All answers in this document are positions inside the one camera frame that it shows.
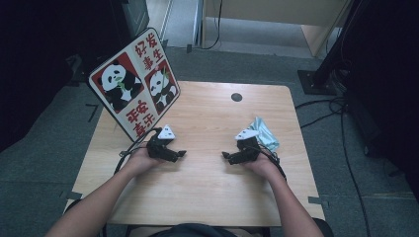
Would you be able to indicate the person's right hand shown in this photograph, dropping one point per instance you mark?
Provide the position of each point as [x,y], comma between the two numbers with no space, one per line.
[265,168]

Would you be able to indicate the black chair armrest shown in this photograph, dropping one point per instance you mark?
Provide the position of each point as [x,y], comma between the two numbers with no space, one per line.
[324,228]

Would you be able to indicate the person's left hand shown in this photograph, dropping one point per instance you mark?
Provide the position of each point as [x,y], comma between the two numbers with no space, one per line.
[141,164]

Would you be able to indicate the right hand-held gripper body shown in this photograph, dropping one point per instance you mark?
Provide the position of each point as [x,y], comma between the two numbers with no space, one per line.
[248,149]

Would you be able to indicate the panda print square board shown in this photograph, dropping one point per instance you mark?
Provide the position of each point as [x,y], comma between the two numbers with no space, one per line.
[131,85]

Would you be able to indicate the light wooden cabinet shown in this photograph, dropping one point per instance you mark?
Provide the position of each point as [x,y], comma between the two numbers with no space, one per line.
[263,10]

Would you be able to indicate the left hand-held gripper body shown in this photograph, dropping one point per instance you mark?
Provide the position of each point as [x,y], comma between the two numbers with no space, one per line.
[158,148]

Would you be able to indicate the dark cabinet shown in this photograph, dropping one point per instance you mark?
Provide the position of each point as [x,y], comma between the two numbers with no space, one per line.
[138,13]

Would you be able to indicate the dark stand base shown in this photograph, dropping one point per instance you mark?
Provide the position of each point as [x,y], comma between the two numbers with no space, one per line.
[79,70]

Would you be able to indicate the light blue cloth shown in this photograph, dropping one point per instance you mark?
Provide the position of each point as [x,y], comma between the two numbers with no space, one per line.
[267,135]

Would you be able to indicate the black round table grommet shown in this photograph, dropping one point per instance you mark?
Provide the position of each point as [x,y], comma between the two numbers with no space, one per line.
[236,97]

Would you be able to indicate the person's dark shirt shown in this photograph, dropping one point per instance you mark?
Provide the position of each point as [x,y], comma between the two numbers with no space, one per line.
[194,230]

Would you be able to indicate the black metal stand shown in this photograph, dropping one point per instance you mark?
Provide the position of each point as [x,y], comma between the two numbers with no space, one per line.
[311,82]

